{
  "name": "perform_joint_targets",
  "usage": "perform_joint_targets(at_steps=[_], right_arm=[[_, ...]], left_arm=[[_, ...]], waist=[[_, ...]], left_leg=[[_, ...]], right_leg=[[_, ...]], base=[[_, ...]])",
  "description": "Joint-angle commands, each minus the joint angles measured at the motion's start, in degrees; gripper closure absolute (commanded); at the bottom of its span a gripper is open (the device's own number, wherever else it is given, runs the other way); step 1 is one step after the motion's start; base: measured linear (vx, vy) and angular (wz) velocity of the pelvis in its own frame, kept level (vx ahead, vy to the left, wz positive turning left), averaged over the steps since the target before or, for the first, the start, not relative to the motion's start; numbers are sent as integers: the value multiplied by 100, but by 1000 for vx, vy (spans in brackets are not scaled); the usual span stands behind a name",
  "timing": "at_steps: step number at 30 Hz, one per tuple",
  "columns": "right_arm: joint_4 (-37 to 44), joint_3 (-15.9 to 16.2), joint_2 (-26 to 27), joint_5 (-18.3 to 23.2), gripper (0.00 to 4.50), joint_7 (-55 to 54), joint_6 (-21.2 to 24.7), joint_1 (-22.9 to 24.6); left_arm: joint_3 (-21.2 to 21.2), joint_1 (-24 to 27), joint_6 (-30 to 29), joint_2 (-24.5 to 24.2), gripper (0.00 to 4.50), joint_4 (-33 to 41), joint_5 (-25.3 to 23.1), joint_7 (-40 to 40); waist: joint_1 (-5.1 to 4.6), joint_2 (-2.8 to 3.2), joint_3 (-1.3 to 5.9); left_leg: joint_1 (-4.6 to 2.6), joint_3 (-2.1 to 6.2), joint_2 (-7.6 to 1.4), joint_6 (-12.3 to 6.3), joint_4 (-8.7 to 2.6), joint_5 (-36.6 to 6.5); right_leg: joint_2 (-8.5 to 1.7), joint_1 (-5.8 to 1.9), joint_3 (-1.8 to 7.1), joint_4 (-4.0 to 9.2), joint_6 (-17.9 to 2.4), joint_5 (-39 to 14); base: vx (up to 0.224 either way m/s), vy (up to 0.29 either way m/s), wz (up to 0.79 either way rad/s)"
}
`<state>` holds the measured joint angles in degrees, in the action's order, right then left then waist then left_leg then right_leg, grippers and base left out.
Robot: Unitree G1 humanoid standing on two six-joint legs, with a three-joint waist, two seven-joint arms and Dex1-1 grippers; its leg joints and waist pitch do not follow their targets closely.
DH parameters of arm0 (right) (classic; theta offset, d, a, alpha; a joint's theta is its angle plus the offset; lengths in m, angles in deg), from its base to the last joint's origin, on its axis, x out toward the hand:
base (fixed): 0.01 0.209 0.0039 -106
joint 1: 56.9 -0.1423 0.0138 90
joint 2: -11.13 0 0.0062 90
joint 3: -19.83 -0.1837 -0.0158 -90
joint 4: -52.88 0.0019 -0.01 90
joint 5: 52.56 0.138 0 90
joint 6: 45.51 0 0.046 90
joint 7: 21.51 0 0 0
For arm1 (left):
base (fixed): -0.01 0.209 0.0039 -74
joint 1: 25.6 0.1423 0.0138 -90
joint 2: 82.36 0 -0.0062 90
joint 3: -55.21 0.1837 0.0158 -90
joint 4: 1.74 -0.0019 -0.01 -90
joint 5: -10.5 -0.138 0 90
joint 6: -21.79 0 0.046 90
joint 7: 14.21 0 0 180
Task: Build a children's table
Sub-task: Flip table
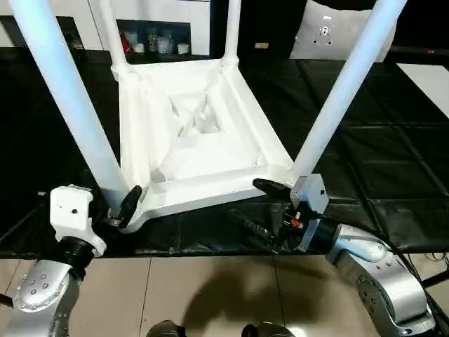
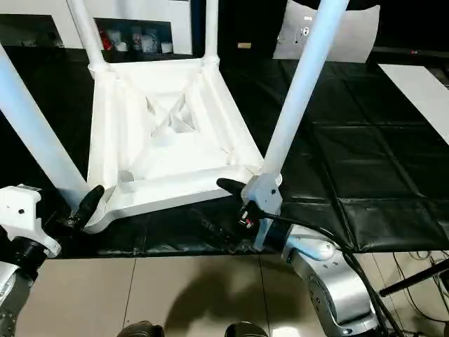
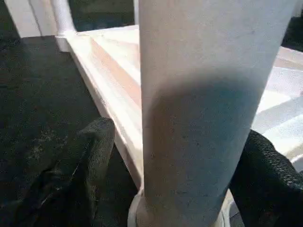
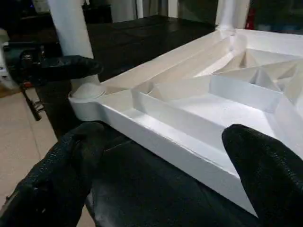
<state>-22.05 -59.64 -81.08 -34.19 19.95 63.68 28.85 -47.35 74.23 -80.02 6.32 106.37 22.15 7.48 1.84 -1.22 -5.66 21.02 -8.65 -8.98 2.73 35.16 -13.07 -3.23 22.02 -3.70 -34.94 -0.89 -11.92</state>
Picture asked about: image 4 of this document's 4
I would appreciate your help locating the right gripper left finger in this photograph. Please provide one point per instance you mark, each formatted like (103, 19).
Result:
(52, 179)

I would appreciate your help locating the white plastic table top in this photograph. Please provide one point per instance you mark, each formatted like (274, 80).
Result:
(189, 106)

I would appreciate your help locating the white glass door cabinet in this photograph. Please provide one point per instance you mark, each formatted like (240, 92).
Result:
(172, 8)

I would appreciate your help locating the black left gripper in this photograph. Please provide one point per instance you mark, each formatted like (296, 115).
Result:
(35, 48)

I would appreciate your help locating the black work mat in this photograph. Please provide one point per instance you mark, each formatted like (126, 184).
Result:
(142, 35)

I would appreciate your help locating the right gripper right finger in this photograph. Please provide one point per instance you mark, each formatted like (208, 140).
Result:
(272, 179)

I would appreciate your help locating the white plastic table leg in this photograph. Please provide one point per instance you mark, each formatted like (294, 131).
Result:
(71, 28)
(226, 14)

